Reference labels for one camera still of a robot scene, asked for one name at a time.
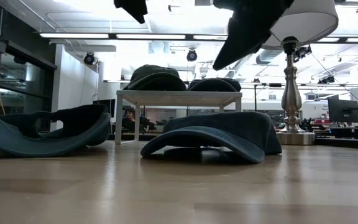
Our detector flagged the green baseball cap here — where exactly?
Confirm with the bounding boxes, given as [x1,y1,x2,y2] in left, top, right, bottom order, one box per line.
[124,63,188,91]
[212,0,295,72]

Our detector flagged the blue denim baseball cap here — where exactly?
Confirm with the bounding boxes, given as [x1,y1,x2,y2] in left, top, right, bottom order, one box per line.
[0,103,112,159]
[187,77,242,93]
[139,111,283,165]

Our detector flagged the ceiling light strip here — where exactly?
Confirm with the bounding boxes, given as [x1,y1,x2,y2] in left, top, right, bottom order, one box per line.
[116,33,186,40]
[39,32,110,40]
[193,34,229,41]

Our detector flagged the white perforated metal shelf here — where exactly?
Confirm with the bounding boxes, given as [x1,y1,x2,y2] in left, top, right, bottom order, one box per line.
[114,90,244,146]

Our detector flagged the person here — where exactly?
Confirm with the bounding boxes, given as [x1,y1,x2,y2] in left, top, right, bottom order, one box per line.
[122,107,137,133]

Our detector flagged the black track light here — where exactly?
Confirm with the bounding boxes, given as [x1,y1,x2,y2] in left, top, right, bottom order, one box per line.
[293,45,313,63]

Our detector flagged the white lamp shade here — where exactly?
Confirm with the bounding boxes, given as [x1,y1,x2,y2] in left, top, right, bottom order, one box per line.
[261,0,340,48]

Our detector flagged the silver lamp base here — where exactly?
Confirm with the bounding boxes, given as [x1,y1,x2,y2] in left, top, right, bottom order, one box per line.
[276,36,317,146]

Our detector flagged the black computer monitor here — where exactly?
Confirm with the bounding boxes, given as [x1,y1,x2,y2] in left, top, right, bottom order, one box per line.
[327,98,358,124]

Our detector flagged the silver ventilation duct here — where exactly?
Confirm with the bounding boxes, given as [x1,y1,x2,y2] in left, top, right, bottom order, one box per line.
[255,48,284,65]

